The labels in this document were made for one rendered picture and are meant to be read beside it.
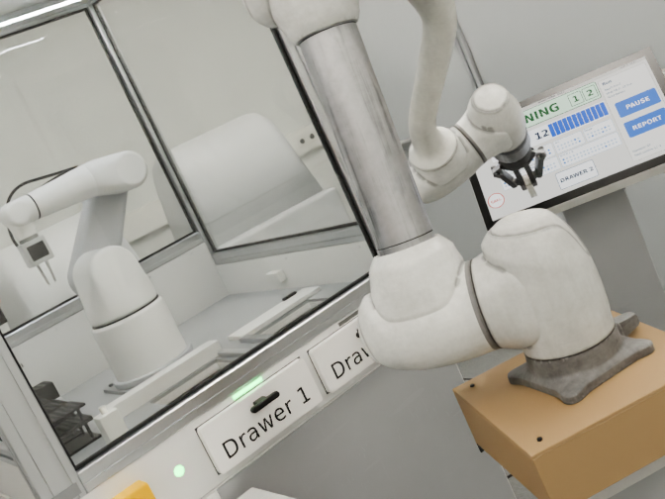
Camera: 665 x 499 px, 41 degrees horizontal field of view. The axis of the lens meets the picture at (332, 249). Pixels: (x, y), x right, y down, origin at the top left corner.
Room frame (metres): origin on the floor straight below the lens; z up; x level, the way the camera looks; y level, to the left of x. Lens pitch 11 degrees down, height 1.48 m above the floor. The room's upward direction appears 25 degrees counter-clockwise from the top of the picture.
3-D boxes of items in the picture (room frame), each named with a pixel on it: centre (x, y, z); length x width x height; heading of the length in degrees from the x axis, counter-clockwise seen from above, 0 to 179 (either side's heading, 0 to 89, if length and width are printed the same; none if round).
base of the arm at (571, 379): (1.37, -0.31, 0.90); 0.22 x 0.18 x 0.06; 108
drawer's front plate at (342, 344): (1.99, 0.02, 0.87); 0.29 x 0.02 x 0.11; 124
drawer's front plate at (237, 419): (1.81, 0.28, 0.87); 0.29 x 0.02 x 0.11; 124
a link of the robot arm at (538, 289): (1.37, -0.28, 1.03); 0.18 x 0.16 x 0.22; 70
